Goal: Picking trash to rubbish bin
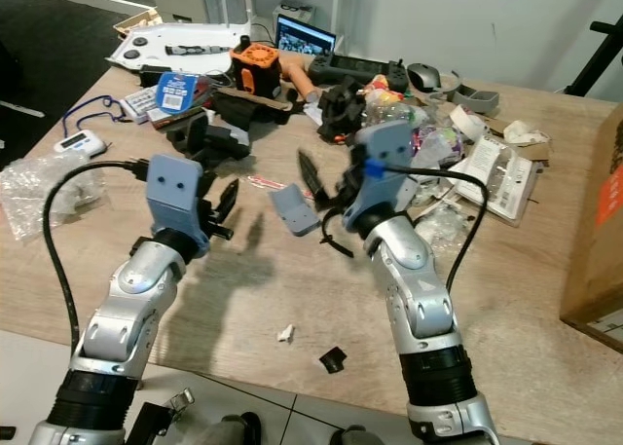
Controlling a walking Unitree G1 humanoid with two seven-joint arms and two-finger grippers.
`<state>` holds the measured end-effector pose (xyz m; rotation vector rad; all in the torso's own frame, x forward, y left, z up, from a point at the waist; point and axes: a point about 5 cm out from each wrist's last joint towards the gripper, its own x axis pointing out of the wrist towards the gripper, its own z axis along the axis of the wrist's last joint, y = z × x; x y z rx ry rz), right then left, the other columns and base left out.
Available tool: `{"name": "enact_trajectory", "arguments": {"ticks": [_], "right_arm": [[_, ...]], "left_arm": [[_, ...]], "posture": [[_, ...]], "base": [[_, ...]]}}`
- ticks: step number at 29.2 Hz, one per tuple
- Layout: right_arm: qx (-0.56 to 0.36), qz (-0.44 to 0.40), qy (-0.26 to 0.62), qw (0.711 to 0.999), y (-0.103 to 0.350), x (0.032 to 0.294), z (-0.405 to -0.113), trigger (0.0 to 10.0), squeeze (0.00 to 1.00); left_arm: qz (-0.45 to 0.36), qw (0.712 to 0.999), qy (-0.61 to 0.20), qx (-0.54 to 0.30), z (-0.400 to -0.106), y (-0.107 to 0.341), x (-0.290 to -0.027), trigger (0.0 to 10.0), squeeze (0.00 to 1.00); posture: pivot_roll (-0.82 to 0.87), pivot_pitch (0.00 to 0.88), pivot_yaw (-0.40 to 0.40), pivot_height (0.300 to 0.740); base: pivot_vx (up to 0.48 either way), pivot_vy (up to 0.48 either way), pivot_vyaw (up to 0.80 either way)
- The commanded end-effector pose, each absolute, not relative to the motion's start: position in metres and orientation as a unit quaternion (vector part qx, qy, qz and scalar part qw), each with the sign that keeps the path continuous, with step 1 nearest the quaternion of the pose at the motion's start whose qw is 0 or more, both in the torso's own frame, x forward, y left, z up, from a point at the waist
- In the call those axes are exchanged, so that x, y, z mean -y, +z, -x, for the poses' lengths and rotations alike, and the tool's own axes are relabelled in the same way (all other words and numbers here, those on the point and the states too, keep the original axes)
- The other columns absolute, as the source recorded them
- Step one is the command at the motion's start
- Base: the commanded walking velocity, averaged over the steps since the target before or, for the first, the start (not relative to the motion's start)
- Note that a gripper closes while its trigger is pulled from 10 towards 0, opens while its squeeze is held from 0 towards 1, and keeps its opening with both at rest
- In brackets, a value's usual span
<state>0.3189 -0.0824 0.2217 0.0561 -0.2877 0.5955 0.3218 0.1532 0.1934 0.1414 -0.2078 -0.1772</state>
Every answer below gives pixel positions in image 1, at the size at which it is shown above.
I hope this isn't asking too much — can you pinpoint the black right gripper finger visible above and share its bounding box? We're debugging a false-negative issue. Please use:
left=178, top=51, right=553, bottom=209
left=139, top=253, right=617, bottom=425
left=296, top=150, right=328, bottom=209

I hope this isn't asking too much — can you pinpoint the red and white strip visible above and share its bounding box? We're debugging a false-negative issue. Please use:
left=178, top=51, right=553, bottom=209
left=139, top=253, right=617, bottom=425
left=245, top=174, right=289, bottom=192

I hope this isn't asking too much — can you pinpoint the small grey plastic part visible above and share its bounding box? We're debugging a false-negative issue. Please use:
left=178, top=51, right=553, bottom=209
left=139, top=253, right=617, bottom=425
left=269, top=183, right=318, bottom=238

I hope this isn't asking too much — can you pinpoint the black blocky gadget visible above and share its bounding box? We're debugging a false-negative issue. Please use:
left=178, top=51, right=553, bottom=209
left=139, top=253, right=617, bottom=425
left=172, top=111, right=250, bottom=163

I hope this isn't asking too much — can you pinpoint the black gadget with orange trim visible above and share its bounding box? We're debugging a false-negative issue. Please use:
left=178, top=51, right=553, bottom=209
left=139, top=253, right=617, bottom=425
left=315, top=77, right=367, bottom=140

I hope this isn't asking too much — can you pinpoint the orange tube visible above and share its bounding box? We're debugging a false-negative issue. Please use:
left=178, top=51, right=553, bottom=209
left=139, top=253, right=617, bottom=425
left=280, top=55, right=320, bottom=101

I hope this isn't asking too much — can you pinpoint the blue and white package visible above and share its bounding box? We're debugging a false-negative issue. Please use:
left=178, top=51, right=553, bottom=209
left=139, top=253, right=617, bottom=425
left=155, top=71, right=202, bottom=116

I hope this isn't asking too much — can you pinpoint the black handheld controller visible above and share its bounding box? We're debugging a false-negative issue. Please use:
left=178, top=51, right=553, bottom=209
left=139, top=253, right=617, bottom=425
left=308, top=55, right=409, bottom=92

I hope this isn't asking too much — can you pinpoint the orange and black device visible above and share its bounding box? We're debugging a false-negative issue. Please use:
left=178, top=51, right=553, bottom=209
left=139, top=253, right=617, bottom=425
left=230, top=42, right=284, bottom=99

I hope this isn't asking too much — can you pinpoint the small laptop screen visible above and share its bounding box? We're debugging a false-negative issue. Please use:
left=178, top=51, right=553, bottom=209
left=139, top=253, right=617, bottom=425
left=274, top=16, right=339, bottom=59

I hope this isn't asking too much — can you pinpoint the grey computer mouse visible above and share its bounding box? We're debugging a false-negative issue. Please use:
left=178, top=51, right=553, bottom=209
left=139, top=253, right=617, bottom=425
left=406, top=62, right=443, bottom=93

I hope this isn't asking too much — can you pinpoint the white tape roll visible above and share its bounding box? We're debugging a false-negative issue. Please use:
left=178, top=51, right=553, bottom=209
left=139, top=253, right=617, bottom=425
left=447, top=105, right=489, bottom=143

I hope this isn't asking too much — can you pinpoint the white printed packet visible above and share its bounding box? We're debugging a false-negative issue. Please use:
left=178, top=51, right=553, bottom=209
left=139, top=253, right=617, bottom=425
left=456, top=134, right=539, bottom=223

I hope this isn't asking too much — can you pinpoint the small grey tray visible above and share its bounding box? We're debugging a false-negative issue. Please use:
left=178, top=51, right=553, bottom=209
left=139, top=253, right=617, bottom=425
left=452, top=84, right=500, bottom=114

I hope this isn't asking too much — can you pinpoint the small black scrap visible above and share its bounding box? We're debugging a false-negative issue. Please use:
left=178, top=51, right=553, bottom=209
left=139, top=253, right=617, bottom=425
left=317, top=347, right=348, bottom=375

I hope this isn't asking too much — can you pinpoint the white plastic shell panel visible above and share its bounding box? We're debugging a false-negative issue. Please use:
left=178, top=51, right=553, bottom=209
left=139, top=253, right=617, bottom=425
left=106, top=20, right=250, bottom=77

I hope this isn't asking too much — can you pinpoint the clear crumpled plastic bag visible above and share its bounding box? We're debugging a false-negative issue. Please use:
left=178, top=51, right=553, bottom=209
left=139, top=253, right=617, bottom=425
left=0, top=157, right=81, bottom=243

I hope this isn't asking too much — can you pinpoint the crumpled white tissue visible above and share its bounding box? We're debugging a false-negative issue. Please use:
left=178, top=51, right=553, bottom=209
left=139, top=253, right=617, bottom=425
left=500, top=120, right=552, bottom=147

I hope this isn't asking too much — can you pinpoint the small wooden box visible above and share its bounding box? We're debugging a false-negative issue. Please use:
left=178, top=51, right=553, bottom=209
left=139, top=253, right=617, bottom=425
left=111, top=8, right=163, bottom=40

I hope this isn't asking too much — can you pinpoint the brown cardboard box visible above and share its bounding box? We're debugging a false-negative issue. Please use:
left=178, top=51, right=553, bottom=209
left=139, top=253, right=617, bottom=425
left=559, top=102, right=623, bottom=354

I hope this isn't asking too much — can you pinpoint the black metal stand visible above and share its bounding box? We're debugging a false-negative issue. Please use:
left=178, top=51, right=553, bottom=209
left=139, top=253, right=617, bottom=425
left=566, top=20, right=623, bottom=98

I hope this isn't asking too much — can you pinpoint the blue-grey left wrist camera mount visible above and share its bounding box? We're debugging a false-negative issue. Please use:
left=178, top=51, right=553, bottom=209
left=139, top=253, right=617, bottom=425
left=145, top=155, right=212, bottom=238

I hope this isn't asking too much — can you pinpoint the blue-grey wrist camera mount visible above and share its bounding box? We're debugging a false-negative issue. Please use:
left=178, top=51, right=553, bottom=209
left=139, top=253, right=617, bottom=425
left=145, top=155, right=212, bottom=238
left=349, top=121, right=416, bottom=218

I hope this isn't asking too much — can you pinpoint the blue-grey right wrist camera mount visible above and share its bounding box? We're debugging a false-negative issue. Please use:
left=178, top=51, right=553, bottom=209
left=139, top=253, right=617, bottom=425
left=349, top=121, right=416, bottom=218

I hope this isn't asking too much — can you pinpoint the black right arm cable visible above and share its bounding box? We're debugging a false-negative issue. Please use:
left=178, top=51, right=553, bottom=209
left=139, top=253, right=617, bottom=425
left=407, top=162, right=491, bottom=292

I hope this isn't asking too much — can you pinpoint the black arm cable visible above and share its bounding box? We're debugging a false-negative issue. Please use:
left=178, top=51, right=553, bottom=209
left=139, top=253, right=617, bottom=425
left=43, top=159, right=153, bottom=356
left=407, top=162, right=491, bottom=292

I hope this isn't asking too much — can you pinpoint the white device with blue lanyard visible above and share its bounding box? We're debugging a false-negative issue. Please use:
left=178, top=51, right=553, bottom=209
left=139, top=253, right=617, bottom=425
left=55, top=93, right=129, bottom=158

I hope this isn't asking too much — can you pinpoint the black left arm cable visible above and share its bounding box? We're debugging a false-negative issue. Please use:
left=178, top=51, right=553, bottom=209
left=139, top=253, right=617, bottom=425
left=43, top=159, right=153, bottom=356

